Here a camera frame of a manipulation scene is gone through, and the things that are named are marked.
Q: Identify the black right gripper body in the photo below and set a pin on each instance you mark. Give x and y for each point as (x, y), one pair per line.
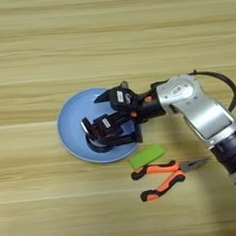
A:
(150, 105)

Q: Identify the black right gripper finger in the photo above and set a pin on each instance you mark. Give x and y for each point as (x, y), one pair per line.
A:
(105, 96)
(138, 135)

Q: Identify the black clamp with white label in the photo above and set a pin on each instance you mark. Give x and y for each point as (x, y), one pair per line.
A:
(105, 126)

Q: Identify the orange and black pliers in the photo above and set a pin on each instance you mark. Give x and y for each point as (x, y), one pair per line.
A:
(160, 168)

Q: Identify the black tape roll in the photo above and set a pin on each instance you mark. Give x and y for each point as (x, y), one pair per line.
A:
(100, 149)

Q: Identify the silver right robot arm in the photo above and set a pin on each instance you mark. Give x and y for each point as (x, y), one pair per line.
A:
(203, 113)

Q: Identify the green rectangular block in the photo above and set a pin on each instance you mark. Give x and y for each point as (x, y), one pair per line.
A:
(146, 156)

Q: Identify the blue round plate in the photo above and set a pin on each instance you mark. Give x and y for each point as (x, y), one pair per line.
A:
(70, 127)

